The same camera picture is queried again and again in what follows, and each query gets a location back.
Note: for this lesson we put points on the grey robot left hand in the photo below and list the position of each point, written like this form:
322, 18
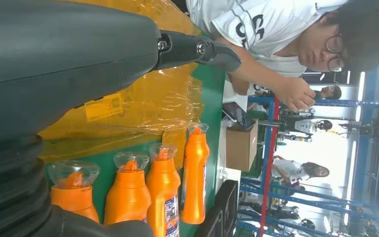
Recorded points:
62, 49

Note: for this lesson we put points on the yellow plastic-wrapped mat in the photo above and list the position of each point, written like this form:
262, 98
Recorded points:
143, 104

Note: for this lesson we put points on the blue metal shelf frame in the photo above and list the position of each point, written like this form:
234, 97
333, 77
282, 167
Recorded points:
340, 103

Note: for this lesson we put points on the background person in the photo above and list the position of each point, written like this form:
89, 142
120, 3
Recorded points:
291, 168
330, 92

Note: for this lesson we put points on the cardboard box with yellow sticker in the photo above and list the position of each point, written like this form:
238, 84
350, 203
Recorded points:
241, 147

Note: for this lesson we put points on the black round eyeglasses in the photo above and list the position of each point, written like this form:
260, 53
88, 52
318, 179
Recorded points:
335, 44

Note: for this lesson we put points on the red pole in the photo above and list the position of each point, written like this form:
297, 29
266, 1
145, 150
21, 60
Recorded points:
270, 150

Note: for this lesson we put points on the background humanoid robot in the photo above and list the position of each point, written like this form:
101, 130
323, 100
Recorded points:
304, 126

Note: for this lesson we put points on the ceiling light strip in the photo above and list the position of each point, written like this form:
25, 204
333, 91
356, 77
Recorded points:
361, 86

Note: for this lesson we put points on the orange detergent bottle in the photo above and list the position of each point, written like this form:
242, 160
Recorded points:
75, 199
161, 183
127, 196
194, 170

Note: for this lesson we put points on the dark tablet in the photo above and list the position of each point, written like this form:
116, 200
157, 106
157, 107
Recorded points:
241, 119

